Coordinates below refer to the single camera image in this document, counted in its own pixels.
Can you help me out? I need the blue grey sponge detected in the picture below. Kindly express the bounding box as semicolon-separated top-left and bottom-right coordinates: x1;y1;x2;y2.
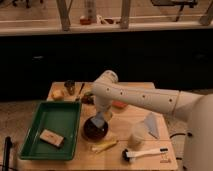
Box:
91;112;105;128

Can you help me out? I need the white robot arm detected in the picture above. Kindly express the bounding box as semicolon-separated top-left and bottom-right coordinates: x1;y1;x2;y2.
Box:
92;70;213;171

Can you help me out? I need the orange bowl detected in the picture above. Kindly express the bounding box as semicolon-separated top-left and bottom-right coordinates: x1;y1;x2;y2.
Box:
112;101;128;109

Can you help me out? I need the purple bowl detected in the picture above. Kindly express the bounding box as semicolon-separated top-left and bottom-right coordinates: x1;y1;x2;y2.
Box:
83;118;108;141

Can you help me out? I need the dark red grapes toy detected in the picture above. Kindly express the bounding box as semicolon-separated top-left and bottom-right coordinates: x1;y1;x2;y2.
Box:
81;93;94;105

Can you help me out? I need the metal cup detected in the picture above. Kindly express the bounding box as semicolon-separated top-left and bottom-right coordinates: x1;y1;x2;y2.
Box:
64;80;75;95

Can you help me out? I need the green plastic tray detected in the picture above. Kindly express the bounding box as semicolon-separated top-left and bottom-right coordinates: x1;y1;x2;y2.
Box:
19;101;81;161

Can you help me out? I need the yellow banana toy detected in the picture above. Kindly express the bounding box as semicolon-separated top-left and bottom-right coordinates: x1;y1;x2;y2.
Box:
91;140;118;153

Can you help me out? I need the yellow round fruit toy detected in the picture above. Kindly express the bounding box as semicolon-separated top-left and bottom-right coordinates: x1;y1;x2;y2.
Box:
51;89;64;100

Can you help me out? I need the grey triangular cloth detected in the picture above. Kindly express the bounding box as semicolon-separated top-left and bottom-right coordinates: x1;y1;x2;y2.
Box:
144;113;160;139

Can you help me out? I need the wooden block in tray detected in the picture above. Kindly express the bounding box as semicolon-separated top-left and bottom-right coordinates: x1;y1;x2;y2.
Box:
40;129;64;147

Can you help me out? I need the black white dish brush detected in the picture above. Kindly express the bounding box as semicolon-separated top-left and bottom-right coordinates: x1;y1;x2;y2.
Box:
122;148;168;162

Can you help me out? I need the red object on shelf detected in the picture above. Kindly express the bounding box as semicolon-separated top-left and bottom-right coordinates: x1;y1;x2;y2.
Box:
79;16;92;25

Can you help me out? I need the black stand at left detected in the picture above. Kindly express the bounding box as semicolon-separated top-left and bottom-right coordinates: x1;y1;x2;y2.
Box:
2;136;12;171

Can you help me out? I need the black handled knife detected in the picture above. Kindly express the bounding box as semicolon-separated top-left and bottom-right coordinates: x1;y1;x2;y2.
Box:
75;83;85;101

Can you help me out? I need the black cable on floor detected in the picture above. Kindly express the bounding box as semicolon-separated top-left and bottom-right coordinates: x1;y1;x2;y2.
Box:
169;132;188;141

